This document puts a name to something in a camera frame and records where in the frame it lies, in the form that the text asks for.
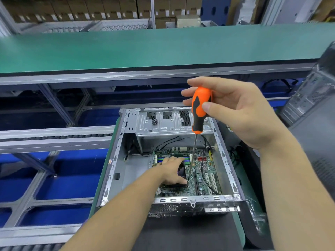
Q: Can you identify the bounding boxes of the person's left hand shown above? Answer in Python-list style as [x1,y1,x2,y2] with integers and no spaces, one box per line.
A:
[156,155,189,187]

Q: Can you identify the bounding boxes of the person's right hand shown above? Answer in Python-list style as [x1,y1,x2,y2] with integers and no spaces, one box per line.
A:
[180,76,290,151]

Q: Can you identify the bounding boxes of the green RAM stick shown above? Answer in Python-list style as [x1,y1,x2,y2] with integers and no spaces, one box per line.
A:
[157,148,190,157]

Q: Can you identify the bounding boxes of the green motherboard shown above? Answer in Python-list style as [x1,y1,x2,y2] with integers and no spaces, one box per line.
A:
[150,146,226,198]

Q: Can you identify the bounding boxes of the orange handled screwdriver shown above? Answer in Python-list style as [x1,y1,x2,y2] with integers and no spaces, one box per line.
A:
[189,86,213,166]

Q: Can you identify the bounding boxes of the black and silver computer case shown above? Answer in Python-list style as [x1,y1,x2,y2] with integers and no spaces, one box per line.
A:
[97,106,248,216]

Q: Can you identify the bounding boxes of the person's left forearm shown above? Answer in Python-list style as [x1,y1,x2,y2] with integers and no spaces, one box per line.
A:
[60,169,171,251]

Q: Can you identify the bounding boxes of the grey computer tower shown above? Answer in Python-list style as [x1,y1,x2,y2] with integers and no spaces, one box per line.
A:
[280,41,335,127]

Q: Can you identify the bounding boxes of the dark grey case side panel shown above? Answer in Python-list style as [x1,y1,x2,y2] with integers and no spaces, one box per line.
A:
[290,99,335,199]

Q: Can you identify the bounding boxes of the green conveyor belt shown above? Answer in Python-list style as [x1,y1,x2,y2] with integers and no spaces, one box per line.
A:
[0,22,335,76]

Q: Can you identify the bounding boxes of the stack of cardboard boxes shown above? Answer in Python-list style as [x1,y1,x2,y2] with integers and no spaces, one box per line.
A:
[0,0,205,24]

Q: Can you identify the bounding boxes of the black cable loop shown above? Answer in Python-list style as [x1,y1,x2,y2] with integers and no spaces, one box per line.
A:
[262,79,294,95]

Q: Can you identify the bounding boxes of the aluminium roller conveyor rail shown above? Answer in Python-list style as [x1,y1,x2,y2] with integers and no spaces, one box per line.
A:
[0,125,115,155]

